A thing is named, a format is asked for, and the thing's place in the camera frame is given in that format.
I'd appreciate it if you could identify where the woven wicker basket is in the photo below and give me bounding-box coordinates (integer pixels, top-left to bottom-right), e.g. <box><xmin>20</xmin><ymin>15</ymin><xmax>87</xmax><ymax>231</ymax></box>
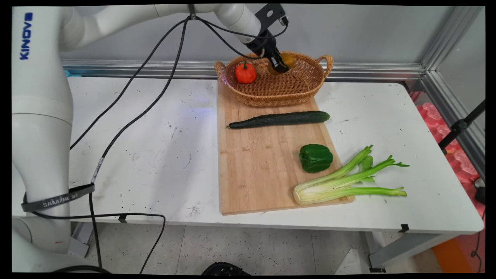
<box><xmin>215</xmin><ymin>52</ymin><xmax>334</xmax><ymax>108</ymax></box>

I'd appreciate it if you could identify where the grey metal table leg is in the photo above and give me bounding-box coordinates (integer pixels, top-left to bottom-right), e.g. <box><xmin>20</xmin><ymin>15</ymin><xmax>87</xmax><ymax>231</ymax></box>
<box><xmin>364</xmin><ymin>232</ymin><xmax>462</xmax><ymax>274</ymax></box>

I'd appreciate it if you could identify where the black cable with silver plug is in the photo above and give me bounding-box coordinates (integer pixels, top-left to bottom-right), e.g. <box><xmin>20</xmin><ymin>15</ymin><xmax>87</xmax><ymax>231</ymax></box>
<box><xmin>69</xmin><ymin>15</ymin><xmax>268</xmax><ymax>151</ymax></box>

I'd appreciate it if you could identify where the slanted aluminium frame post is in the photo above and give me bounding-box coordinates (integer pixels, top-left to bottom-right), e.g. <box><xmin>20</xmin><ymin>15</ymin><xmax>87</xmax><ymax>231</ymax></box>
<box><xmin>420</xmin><ymin>6</ymin><xmax>486</xmax><ymax>181</ymax></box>

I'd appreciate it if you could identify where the brown potato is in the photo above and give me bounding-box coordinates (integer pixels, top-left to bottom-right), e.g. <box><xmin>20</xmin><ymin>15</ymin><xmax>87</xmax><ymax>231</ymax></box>
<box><xmin>267</xmin><ymin>53</ymin><xmax>295</xmax><ymax>76</ymax></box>

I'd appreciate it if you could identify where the black cable with white label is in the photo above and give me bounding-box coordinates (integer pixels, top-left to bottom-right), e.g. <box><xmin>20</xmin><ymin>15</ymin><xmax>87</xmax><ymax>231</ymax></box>
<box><xmin>88</xmin><ymin>15</ymin><xmax>191</xmax><ymax>269</ymax></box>

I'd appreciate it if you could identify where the black round floor object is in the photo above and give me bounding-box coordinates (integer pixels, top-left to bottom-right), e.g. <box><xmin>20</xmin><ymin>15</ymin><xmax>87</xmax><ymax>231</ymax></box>
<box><xmin>201</xmin><ymin>262</ymin><xmax>251</xmax><ymax>276</ymax></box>

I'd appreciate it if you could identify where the orange floor mat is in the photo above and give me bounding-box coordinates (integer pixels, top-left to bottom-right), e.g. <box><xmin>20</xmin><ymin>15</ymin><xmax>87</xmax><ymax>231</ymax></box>
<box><xmin>431</xmin><ymin>236</ymin><xmax>478</xmax><ymax>274</ymax></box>

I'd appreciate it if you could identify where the bamboo cutting board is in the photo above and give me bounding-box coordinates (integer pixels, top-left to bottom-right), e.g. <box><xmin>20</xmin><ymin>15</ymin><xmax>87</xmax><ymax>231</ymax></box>
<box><xmin>217</xmin><ymin>79</ymin><xmax>356</xmax><ymax>216</ymax></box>

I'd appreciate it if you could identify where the grey printed cable strap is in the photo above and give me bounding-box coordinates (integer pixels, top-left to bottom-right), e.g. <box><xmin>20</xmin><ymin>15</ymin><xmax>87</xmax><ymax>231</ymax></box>
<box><xmin>21</xmin><ymin>183</ymin><xmax>96</xmax><ymax>213</ymax></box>

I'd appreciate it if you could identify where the long black looping cable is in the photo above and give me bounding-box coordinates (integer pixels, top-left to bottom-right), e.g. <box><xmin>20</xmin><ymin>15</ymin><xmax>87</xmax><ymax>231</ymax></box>
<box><xmin>22</xmin><ymin>212</ymin><xmax>167</xmax><ymax>274</ymax></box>

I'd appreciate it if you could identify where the red foam mat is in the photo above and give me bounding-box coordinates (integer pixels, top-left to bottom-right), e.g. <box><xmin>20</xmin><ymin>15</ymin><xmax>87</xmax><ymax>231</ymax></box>
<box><xmin>410</xmin><ymin>91</ymin><xmax>486</xmax><ymax>217</ymax></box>

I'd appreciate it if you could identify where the horizontal aluminium frame rail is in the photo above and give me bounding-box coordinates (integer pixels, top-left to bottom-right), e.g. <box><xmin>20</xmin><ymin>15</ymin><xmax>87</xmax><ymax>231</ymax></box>
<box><xmin>60</xmin><ymin>59</ymin><xmax>427</xmax><ymax>82</ymax></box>

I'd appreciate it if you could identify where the thin black floor cable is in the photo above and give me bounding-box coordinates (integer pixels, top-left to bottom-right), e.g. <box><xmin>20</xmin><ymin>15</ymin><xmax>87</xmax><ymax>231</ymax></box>
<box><xmin>470</xmin><ymin>209</ymin><xmax>486</xmax><ymax>272</ymax></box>

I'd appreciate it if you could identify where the black tripod stand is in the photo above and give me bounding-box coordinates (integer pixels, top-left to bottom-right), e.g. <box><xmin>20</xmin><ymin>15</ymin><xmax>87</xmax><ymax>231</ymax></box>
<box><xmin>438</xmin><ymin>100</ymin><xmax>486</xmax><ymax>155</ymax></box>

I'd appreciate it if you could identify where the light green celery bunch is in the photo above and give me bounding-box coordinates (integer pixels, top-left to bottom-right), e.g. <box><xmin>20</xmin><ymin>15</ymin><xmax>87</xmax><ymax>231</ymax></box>
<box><xmin>293</xmin><ymin>145</ymin><xmax>410</xmax><ymax>206</ymax></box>

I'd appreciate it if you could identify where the dark green cucumber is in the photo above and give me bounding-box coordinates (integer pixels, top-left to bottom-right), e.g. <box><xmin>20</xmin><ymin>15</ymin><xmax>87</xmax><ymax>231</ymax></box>
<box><xmin>227</xmin><ymin>111</ymin><xmax>331</xmax><ymax>129</ymax></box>

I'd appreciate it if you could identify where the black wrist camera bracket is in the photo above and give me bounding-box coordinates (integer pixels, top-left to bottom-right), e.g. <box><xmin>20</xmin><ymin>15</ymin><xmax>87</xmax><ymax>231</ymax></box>
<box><xmin>255</xmin><ymin>4</ymin><xmax>289</xmax><ymax>36</ymax></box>

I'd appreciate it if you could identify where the red-orange tomato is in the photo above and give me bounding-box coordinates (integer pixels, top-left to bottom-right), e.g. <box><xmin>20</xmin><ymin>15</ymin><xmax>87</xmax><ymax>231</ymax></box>
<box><xmin>235</xmin><ymin>61</ymin><xmax>258</xmax><ymax>84</ymax></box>

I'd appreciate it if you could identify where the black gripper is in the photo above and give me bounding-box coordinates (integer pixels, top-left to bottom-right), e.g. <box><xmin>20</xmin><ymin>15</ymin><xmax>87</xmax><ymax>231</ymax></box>
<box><xmin>246</xmin><ymin>30</ymin><xmax>289</xmax><ymax>74</ymax></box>

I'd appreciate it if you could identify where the green bell pepper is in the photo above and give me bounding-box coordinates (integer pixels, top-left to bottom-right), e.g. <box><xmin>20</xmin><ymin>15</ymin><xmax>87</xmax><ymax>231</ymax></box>
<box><xmin>299</xmin><ymin>144</ymin><xmax>334</xmax><ymax>173</ymax></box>

